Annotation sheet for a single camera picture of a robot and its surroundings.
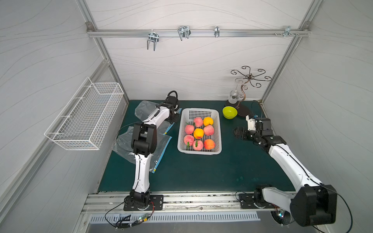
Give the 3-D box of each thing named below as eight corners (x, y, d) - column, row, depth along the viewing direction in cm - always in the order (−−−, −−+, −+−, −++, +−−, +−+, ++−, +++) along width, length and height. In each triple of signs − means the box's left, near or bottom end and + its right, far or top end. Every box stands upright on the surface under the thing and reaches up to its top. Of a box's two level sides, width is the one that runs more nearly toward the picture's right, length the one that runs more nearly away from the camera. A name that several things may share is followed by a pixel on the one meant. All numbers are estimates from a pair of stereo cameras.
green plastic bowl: (222, 120, 112) (223, 115, 107) (220, 111, 119) (222, 106, 114) (236, 120, 113) (238, 115, 107) (234, 111, 119) (236, 106, 114)
